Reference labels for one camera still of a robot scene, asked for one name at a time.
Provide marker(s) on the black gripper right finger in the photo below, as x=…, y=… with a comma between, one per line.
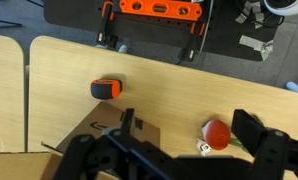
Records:
x=272, y=150

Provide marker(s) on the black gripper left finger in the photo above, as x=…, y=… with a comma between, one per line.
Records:
x=85, y=153

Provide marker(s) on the cardboard shipping box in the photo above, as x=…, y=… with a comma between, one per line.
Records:
x=102, y=121

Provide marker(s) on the red radish plush toy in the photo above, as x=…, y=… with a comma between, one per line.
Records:
x=217, y=135

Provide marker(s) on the orange and black tape measure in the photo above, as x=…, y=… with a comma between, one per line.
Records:
x=105, y=89

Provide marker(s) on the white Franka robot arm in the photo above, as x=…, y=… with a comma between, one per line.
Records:
x=285, y=6

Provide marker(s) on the light blue table foot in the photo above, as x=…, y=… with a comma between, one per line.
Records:
x=295, y=88
x=122, y=49

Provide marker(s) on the crumpled grey tape piece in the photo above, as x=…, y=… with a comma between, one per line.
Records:
x=250, y=10
x=255, y=45

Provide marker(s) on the orange spirit level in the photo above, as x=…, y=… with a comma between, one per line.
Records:
x=159, y=9

